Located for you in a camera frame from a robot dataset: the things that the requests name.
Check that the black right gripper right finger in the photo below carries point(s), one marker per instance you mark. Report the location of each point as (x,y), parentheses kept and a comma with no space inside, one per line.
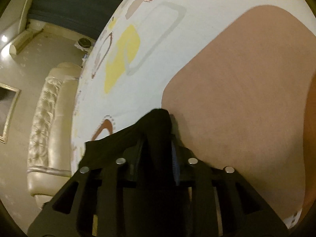
(217,202)

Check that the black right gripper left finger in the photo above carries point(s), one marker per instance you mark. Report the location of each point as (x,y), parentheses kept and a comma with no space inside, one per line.
(81,202)

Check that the black pants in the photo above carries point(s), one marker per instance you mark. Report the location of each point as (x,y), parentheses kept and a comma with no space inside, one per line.
(141,188)

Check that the cream tufted leather headboard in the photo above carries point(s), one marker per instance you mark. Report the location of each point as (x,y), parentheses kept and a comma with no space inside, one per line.
(49,149)

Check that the white patterned bed sheet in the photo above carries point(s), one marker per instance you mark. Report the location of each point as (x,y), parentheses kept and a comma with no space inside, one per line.
(237,75)

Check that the dark teal curtain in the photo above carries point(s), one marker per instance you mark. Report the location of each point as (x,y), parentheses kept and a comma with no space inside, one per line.
(87,17)

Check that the gold framed wall picture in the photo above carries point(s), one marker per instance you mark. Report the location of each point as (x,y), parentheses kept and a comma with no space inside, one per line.
(9,97)

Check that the white wall air conditioner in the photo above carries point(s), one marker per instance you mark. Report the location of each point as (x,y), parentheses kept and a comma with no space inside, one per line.
(19,43)

